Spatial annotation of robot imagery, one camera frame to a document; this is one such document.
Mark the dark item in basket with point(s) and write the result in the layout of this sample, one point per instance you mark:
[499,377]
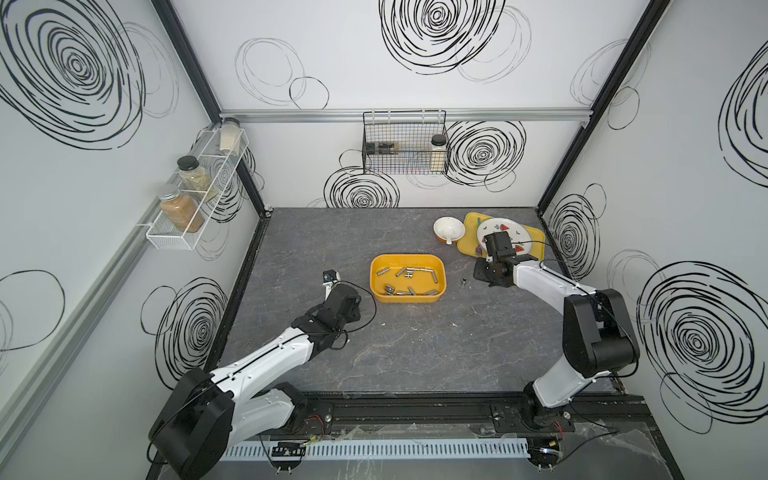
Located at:
[381,148]

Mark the yellow storage box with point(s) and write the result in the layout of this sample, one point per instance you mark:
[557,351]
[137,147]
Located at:
[416,290]

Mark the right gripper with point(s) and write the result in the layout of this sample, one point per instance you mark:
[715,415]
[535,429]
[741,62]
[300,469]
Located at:
[477,269]

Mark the white jar on shelf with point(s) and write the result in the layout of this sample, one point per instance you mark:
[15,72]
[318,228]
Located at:
[230,136]

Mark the aluminium wall rail left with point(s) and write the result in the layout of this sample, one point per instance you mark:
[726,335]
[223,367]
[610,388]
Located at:
[25,405]

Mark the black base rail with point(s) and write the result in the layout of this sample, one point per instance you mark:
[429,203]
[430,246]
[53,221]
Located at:
[333,413]

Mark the watermelon pattern plate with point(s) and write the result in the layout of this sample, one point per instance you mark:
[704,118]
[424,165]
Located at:
[519,236]

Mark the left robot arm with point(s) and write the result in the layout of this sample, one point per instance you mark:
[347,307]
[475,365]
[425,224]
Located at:
[209,412]

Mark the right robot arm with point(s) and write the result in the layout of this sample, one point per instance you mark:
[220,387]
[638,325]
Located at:
[597,340]

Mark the left corner frame post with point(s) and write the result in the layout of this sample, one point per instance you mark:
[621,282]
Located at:
[183,48]

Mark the white slotted cable duct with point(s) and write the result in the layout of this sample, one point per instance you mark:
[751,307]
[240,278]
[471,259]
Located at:
[403,449]

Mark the green herb jar black lid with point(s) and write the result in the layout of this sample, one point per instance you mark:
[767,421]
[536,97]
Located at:
[196,178]

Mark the aluminium wall rail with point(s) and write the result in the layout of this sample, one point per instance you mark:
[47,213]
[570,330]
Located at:
[25,405]
[547,114]

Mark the yellow serving tray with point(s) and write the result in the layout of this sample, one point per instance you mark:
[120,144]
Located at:
[470,246]

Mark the white wire wall shelf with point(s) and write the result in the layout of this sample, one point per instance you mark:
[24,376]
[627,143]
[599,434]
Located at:
[211,240]

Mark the orange white bowl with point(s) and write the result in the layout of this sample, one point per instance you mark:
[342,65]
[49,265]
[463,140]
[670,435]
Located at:
[449,230]

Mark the aluminium wall rail back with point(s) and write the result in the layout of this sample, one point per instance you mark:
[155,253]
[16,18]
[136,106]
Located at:
[547,114]

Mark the brown spice jar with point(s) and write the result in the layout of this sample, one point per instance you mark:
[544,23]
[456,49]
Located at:
[181,210]

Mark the black wire basket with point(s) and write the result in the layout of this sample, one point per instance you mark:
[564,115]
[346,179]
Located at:
[414,142]

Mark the black corner frame post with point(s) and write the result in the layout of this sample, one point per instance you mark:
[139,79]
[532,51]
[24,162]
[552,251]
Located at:
[642,32]

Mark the jar in wire basket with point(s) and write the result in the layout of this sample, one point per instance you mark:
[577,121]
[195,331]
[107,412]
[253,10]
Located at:
[438,153]

